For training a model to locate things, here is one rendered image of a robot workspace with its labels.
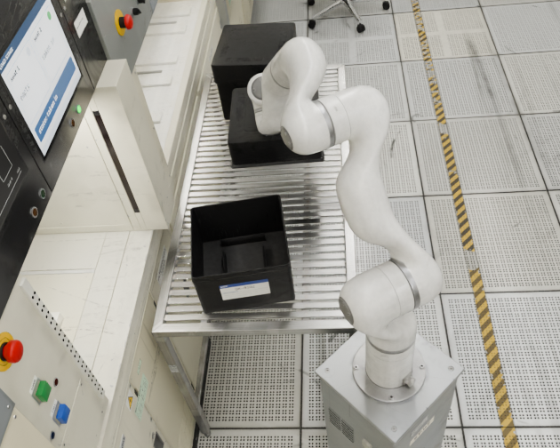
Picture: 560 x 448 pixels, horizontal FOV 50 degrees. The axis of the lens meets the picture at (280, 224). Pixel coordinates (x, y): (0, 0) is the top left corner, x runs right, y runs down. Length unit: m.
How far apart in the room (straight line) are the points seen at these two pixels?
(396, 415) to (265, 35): 1.47
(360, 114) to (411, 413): 0.77
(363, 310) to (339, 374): 0.41
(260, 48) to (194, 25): 0.59
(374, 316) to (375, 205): 0.23
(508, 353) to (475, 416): 0.32
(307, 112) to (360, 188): 0.19
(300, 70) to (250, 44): 1.11
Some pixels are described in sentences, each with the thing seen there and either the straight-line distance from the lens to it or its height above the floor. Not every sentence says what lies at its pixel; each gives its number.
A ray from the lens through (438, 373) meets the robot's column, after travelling 1.66.
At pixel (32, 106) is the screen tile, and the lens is 1.27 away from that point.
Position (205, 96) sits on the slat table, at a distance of 2.56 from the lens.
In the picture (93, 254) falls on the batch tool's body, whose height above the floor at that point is 0.87.
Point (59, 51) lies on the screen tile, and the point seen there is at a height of 1.57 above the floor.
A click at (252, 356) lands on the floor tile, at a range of 2.58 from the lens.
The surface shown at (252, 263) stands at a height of 0.77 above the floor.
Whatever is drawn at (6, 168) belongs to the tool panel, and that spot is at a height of 1.55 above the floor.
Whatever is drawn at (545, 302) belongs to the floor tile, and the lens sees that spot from 2.79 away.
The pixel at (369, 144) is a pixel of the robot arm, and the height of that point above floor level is 1.41.
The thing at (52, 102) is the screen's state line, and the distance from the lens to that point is 1.35.
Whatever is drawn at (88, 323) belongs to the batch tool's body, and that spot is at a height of 0.87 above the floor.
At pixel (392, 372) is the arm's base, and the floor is 0.86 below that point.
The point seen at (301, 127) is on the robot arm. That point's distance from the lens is 1.18.
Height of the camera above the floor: 2.21
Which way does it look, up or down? 48 degrees down
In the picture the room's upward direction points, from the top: 9 degrees counter-clockwise
